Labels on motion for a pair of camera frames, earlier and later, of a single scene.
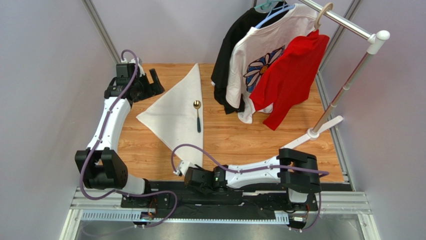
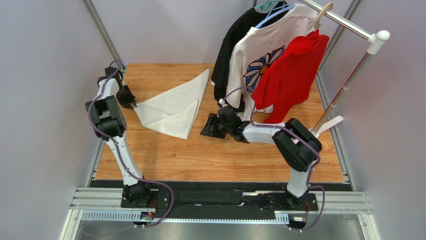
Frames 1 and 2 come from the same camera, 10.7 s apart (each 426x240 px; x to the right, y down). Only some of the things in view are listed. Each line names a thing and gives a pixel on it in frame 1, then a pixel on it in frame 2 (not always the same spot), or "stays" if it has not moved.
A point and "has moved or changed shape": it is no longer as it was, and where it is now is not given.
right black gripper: x=192 y=176 -> x=213 y=126
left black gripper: x=155 y=89 -> x=127 y=102
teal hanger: x=268 y=2 stays
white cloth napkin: x=175 y=116 has moved or changed shape
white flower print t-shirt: x=256 y=50 stays
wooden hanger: x=317 y=24 stays
